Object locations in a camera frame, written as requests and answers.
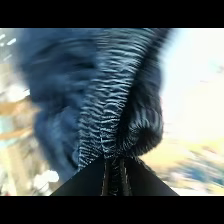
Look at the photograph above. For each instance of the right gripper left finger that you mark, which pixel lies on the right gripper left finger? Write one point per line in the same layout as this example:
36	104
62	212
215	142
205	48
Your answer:
85	183

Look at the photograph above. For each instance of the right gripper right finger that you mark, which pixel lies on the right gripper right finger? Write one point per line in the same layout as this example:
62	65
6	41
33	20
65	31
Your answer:
150	183

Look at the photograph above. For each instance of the navy blue garment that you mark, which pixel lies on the navy blue garment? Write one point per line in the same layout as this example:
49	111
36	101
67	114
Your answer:
100	86

